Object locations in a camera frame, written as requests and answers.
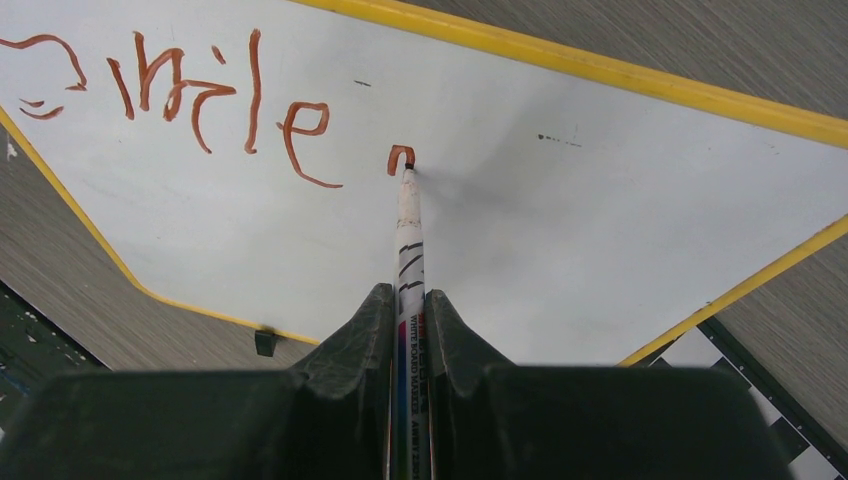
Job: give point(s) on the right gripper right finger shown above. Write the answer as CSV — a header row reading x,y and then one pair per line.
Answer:
x,y
494,419

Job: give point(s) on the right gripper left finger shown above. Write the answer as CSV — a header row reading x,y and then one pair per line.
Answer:
x,y
324,417

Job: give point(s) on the white red whiteboard marker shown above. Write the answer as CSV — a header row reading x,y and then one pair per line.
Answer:
x,y
410,450

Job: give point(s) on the yellow framed whiteboard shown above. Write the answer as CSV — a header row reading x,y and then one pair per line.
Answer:
x,y
232,157

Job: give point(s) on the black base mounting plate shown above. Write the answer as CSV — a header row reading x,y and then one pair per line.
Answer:
x,y
33,350

